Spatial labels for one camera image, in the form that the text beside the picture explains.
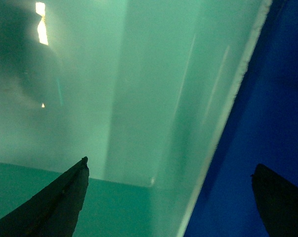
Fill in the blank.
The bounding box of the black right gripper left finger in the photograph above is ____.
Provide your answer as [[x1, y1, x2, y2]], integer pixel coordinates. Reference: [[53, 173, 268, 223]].
[[0, 157, 89, 237]]

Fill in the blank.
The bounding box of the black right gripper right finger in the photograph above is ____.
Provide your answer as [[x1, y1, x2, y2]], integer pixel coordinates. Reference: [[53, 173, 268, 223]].
[[251, 163, 298, 237]]

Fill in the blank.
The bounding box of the teal plastic bin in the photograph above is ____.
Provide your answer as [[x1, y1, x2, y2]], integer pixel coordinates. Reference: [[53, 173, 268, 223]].
[[0, 0, 272, 237]]

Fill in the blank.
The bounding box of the large blue crate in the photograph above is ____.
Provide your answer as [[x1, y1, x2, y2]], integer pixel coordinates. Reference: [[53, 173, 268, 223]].
[[185, 0, 298, 237]]

